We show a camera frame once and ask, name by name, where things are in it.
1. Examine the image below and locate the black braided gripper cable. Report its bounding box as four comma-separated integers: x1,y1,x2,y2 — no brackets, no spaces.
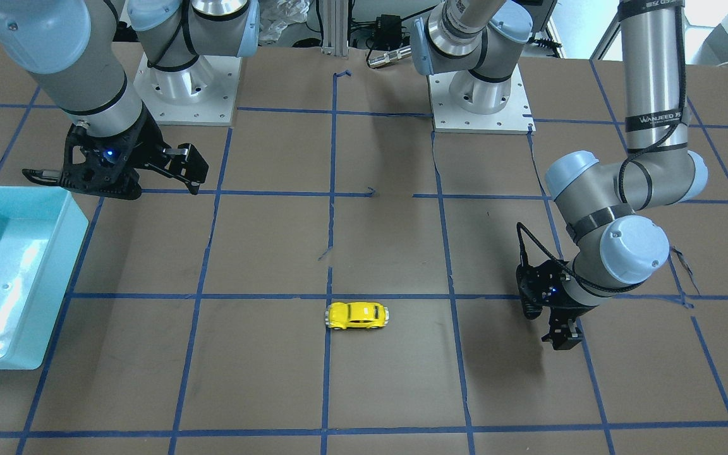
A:
516,0,690,269

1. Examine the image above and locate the silver cylindrical connector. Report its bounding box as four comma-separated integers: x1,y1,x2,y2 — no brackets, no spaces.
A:
367,45,412,69

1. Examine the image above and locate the aluminium frame post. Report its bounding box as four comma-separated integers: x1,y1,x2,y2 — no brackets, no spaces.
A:
317,0,349,59

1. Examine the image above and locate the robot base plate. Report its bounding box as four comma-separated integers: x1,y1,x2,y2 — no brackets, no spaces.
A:
427,66,537,135
134,55,243,127

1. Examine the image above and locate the light blue plastic bin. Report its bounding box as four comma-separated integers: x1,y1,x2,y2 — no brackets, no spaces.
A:
0,186,88,370

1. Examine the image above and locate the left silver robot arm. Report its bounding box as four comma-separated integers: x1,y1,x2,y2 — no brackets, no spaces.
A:
410,1,708,349

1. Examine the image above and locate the black power adapter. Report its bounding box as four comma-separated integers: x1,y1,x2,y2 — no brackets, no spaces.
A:
372,14,403,50

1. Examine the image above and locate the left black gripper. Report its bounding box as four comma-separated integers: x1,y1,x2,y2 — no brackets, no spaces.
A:
515,260,592,349

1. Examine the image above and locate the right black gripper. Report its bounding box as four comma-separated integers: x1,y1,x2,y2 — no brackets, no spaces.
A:
23,106,210,200

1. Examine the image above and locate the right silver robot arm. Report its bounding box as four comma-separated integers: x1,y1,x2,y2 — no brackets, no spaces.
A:
0,1,260,200

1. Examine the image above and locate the yellow beetle toy car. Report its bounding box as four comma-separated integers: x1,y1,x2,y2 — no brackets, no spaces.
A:
325,301,389,329

